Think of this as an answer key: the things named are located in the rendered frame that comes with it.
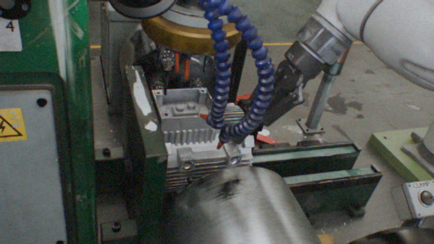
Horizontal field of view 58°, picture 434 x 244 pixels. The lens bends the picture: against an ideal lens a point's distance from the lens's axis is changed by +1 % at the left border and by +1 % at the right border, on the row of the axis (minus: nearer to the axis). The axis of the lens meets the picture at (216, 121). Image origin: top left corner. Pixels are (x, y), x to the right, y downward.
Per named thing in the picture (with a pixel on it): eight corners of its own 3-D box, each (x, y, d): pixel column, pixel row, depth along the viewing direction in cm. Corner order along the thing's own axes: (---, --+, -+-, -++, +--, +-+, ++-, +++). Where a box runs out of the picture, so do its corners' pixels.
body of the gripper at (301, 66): (289, 32, 75) (258, 70, 78) (310, 53, 68) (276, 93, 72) (313, 50, 79) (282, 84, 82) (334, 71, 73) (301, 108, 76)
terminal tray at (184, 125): (159, 148, 78) (161, 119, 74) (149, 116, 86) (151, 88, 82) (216, 143, 82) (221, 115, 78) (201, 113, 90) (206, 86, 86)
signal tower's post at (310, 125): (305, 133, 137) (348, 20, 112) (295, 120, 143) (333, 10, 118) (325, 132, 139) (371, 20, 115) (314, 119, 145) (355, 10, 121)
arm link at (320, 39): (332, 26, 66) (307, 53, 68) (360, 50, 71) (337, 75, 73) (307, 4, 73) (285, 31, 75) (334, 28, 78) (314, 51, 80)
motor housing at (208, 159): (157, 215, 84) (165, 148, 73) (143, 155, 98) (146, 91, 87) (243, 202, 91) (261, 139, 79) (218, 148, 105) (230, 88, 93)
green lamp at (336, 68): (327, 75, 124) (332, 63, 122) (318, 66, 129) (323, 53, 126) (343, 75, 126) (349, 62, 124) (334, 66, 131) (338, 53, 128)
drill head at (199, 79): (129, 149, 100) (132, 62, 85) (113, 68, 130) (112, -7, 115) (221, 141, 108) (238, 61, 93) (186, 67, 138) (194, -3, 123)
